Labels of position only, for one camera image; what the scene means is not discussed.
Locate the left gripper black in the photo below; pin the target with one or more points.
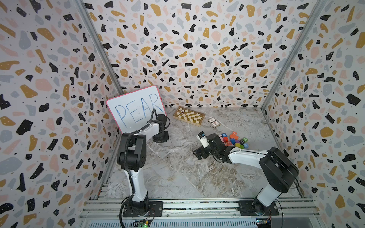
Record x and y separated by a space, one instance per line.
165 139

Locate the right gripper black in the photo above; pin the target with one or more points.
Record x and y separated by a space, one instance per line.
201 150

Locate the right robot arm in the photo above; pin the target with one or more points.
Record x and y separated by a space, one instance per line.
279 171

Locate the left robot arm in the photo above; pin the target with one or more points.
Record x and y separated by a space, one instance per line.
132 156

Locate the orange A block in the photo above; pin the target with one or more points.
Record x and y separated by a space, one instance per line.
234 136

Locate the playing card box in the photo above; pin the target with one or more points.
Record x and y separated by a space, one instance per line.
213 122

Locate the wooden chess board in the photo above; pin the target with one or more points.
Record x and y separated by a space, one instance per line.
189 116

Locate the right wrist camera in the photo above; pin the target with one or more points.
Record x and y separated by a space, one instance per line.
203 139

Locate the white board pink frame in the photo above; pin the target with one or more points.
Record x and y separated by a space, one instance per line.
132 111

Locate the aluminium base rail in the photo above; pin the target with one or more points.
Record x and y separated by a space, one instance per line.
201 213

